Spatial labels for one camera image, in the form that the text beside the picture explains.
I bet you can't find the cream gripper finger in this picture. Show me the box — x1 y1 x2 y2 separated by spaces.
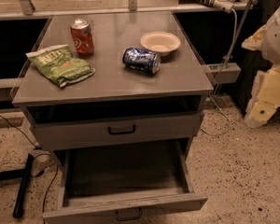
244 103 275 128
242 26 265 51

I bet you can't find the grey drawer cabinet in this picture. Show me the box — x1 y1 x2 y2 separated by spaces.
13 12 212 152

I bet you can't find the grey drawer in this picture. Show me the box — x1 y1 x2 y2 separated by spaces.
43 140 207 224
29 111 204 150

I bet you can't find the orange soda can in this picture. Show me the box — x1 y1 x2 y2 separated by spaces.
70 19 94 55

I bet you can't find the black bottom drawer handle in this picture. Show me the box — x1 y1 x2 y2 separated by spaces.
115 208 142 222

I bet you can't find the black cable on floor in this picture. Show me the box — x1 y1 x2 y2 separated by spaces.
0 109 60 215

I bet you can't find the grey bottom drawer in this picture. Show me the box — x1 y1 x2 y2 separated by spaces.
43 140 207 224

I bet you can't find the black drawer handle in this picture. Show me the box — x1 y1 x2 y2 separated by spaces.
115 208 142 222
107 125 136 135

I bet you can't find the grey middle drawer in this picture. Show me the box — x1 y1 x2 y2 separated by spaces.
29 111 204 150

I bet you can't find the black middle drawer handle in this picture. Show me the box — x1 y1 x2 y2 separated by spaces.
107 125 136 135

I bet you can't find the black metal stand leg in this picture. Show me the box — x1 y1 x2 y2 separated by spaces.
0 154 34 218

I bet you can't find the white paper bowl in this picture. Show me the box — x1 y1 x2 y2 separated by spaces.
140 32 181 57

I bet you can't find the white cable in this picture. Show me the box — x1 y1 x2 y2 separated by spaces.
199 7 239 137

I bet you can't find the blue soda can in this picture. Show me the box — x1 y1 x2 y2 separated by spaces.
122 48 161 75

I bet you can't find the green chip bag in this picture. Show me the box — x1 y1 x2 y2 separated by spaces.
26 45 95 88

